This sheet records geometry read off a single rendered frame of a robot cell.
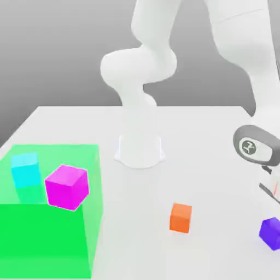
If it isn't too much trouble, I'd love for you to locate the small orange cube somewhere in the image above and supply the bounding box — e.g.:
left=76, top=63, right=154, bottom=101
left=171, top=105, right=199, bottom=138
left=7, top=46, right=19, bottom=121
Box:
left=169, top=202, right=193, bottom=234

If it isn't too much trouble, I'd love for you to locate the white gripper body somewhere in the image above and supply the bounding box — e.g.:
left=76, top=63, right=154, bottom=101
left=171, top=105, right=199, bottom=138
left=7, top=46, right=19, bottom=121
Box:
left=258, top=173, right=280, bottom=206

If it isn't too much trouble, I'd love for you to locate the small purple cube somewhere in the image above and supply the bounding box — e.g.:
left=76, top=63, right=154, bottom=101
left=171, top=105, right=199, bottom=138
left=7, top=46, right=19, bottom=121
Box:
left=258, top=217, right=280, bottom=252

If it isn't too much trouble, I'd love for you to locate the small cyan cube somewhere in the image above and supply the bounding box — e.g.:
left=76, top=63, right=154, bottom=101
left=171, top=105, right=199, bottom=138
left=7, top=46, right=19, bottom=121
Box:
left=10, top=152, right=43, bottom=190

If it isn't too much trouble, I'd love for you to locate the large green box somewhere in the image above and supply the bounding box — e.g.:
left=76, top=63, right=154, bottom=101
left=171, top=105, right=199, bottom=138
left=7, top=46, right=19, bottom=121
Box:
left=0, top=144, right=104, bottom=280

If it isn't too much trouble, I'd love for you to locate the small magenta cube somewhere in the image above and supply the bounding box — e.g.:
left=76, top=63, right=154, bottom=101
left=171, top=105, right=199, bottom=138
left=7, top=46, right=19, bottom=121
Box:
left=44, top=164, right=90, bottom=212

